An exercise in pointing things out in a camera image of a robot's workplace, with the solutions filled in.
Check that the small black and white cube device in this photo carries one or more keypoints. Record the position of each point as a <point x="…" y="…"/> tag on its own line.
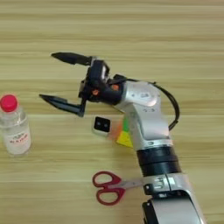
<point x="102" y="124"/>

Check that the clear bottle with red cap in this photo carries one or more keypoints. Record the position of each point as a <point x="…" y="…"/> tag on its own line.
<point x="16" y="137"/>

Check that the colourful Rubik's cube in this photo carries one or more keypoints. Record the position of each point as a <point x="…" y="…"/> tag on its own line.
<point x="125" y="139"/>

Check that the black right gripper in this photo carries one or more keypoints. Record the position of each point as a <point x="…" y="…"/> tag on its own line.
<point x="105" y="93"/>

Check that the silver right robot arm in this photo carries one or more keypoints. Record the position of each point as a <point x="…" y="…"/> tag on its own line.
<point x="148" y="122"/>

